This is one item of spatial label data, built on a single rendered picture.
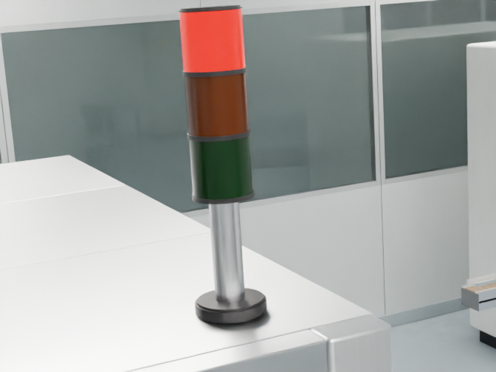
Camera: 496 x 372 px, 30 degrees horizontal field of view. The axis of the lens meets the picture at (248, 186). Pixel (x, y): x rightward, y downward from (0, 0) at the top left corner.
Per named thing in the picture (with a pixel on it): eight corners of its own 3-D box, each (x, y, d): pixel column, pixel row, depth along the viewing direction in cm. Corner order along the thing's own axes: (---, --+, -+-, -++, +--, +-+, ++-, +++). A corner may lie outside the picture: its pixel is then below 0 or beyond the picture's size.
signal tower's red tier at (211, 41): (174, 71, 74) (170, 12, 73) (229, 66, 76) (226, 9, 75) (197, 74, 70) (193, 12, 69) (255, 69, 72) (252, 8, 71)
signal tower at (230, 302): (184, 308, 79) (160, 9, 73) (248, 295, 81) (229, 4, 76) (212, 330, 73) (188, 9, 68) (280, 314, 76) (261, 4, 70)
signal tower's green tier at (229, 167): (184, 193, 76) (179, 135, 75) (238, 184, 78) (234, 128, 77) (207, 204, 72) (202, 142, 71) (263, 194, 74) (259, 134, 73)
